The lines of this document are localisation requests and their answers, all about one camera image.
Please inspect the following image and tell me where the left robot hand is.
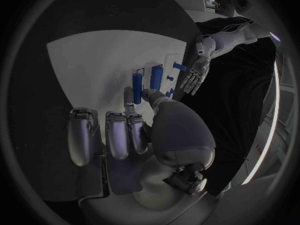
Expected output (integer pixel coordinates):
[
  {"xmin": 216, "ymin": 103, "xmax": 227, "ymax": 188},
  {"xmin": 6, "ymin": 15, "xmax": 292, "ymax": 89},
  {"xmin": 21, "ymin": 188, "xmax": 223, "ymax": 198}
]
[{"xmin": 179, "ymin": 55, "xmax": 212, "ymax": 96}]

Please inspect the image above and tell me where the white task board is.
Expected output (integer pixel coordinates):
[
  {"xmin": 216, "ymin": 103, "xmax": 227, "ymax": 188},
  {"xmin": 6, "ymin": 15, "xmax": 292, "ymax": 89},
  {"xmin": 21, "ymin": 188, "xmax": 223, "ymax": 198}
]
[{"xmin": 45, "ymin": 29, "xmax": 189, "ymax": 117}]

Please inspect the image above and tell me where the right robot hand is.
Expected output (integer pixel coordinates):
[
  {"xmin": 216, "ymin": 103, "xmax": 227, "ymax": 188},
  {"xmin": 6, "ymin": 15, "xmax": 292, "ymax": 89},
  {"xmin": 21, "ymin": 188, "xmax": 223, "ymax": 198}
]
[{"xmin": 66, "ymin": 86, "xmax": 217, "ymax": 217}]

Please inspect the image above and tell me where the glowing light bar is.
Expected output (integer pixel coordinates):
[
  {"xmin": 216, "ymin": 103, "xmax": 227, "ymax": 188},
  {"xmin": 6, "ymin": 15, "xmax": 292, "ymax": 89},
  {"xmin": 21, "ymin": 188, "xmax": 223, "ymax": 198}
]
[{"xmin": 240, "ymin": 60, "xmax": 280, "ymax": 186}]

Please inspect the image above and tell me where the white cable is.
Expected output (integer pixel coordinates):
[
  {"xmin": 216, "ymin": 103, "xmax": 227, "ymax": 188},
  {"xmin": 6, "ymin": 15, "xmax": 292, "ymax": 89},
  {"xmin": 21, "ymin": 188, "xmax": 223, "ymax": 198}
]
[
  {"xmin": 196, "ymin": 33, "xmax": 214, "ymax": 43},
  {"xmin": 219, "ymin": 22, "xmax": 255, "ymax": 34}
]

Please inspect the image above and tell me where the slim long blue cylinder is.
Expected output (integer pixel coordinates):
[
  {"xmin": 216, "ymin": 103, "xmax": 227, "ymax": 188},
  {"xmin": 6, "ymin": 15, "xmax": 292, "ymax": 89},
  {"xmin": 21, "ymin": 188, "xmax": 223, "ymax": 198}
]
[{"xmin": 131, "ymin": 72, "xmax": 144, "ymax": 105}]

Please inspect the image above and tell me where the thick blue cylinder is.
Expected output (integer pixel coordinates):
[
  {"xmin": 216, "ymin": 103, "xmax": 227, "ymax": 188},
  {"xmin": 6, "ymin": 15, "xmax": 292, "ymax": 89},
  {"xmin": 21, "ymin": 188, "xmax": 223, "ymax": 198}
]
[{"xmin": 150, "ymin": 65, "xmax": 164, "ymax": 91}]

